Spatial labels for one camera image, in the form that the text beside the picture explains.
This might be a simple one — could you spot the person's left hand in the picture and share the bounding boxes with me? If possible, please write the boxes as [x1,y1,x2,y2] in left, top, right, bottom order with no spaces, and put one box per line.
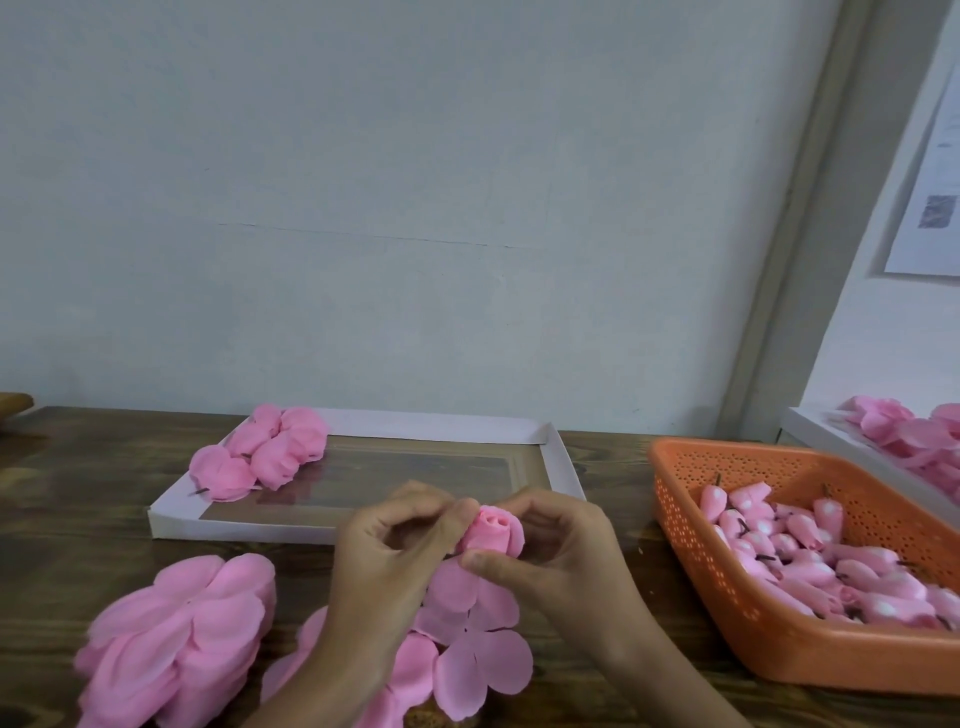
[319,481,483,674]

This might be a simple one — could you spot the person's right hand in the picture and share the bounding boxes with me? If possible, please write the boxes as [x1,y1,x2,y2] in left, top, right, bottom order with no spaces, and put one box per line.
[457,487,657,659]

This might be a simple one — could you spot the white shallow tray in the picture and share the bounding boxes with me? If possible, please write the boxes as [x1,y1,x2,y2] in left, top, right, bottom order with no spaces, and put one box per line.
[147,408,587,545]

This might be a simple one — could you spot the stack of pink petals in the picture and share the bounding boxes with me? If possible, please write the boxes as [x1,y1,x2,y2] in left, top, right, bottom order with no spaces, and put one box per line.
[73,552,279,728]
[261,604,440,728]

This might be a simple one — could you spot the pink petal flower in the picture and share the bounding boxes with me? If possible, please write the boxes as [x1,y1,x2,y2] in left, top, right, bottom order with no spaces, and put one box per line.
[280,406,330,461]

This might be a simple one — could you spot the group of finished pink roses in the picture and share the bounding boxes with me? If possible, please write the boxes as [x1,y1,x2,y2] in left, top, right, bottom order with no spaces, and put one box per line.
[187,403,330,503]

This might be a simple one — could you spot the pink rose buds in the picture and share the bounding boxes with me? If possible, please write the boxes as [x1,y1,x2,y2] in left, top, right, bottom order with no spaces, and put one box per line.
[697,480,960,629]

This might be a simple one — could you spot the pile of pink petals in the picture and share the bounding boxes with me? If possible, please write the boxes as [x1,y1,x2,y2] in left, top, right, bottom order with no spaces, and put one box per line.
[837,396,960,504]

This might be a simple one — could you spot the person's right forearm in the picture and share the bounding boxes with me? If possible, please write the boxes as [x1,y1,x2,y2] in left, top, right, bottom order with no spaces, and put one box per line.
[592,622,755,728]

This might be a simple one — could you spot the orange plastic basket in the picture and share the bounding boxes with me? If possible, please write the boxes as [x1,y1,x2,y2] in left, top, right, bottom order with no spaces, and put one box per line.
[649,436,960,696]

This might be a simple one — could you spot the white paper notice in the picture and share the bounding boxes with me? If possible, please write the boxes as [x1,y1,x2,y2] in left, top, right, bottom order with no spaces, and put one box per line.
[885,67,960,278]

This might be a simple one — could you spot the grey door frame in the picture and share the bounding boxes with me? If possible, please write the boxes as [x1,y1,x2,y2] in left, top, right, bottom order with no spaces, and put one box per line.
[717,0,947,441]

